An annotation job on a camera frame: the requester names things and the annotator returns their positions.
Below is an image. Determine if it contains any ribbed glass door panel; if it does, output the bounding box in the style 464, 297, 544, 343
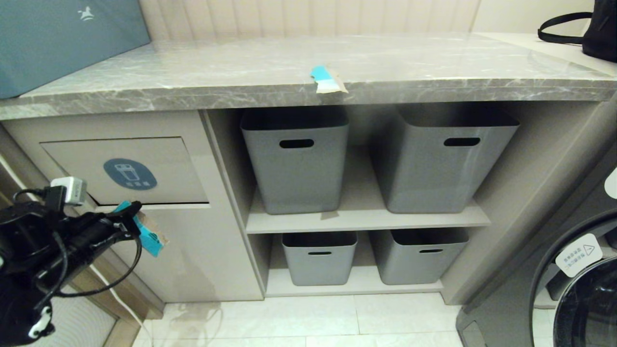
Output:
46, 284, 119, 347

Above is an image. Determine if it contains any blue oval trash sticker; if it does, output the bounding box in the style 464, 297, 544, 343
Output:
103, 158, 158, 191

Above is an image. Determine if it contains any white oval washer patch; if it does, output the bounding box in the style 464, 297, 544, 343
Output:
604, 166, 617, 200

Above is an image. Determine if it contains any teal box white horse logo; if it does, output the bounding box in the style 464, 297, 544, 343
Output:
0, 0, 151, 100

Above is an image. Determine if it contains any dark grey washing machine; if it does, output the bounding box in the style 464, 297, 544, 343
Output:
455, 137, 617, 347

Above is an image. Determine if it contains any white warning label sticker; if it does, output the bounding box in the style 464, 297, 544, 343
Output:
554, 233, 604, 279

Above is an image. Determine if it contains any black bag with strap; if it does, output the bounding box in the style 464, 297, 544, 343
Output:
537, 0, 617, 63

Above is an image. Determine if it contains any teal barcode cardboard scrap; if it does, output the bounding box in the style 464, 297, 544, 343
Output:
112, 200, 170, 258

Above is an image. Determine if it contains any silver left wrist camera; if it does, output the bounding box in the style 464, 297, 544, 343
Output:
50, 176, 88, 207

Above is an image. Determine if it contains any small grey plastic bin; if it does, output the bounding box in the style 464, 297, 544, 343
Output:
282, 231, 359, 287
371, 228, 470, 286

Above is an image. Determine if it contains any beige laundry cabinet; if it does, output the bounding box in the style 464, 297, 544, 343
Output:
0, 99, 617, 307

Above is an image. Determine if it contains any beige trash flap door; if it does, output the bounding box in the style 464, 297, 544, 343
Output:
40, 137, 211, 207

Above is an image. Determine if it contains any large grey plastic bin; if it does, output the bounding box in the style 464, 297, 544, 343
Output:
370, 104, 521, 214
240, 107, 350, 215

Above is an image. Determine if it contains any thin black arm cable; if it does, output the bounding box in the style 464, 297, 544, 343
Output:
48, 235, 143, 298

